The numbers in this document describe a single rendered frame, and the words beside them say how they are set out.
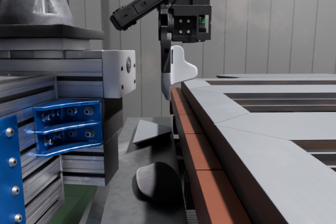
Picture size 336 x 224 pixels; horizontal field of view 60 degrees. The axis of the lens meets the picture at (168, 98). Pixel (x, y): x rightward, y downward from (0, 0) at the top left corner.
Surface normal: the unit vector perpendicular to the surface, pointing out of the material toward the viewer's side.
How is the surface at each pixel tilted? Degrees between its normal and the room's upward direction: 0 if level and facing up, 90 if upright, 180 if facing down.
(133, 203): 0
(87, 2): 90
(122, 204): 0
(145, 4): 91
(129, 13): 91
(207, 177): 0
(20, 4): 72
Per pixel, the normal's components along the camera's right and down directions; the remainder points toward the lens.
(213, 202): 0.00, -0.99
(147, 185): -0.22, -0.92
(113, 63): -0.11, 0.17
